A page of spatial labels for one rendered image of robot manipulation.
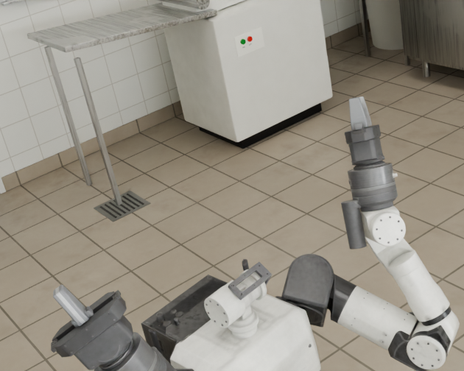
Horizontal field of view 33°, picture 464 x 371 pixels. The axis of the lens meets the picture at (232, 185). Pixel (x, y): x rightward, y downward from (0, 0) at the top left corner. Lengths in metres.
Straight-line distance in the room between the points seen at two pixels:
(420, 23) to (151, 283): 2.56
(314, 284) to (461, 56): 3.63
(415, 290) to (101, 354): 0.68
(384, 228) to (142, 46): 4.00
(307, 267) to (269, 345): 0.22
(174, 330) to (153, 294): 2.12
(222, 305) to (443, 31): 3.91
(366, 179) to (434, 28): 3.73
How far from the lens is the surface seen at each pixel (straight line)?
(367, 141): 1.53
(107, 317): 1.16
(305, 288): 1.64
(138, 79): 5.40
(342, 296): 1.66
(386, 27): 6.09
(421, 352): 1.62
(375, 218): 1.53
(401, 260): 1.60
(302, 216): 4.06
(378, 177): 1.53
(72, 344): 1.18
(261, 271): 1.50
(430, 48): 5.30
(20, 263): 4.32
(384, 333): 1.65
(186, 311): 1.65
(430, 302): 1.60
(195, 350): 1.54
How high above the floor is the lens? 2.07
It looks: 28 degrees down
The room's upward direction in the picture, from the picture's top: 12 degrees counter-clockwise
